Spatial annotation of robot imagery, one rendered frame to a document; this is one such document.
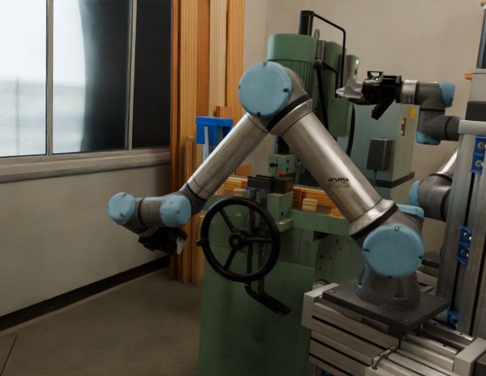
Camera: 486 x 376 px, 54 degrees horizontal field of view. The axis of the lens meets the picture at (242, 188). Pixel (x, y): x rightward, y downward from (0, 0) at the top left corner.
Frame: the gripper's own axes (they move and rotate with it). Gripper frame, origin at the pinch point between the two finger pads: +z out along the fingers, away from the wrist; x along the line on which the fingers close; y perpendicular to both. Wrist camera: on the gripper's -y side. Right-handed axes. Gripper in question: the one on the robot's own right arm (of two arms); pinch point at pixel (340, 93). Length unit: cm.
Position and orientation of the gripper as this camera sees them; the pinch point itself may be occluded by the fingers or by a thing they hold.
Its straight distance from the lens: 168.0
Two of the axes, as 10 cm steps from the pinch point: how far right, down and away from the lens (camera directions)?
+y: -2.4, -6.3, -7.4
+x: -3.6, 7.6, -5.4
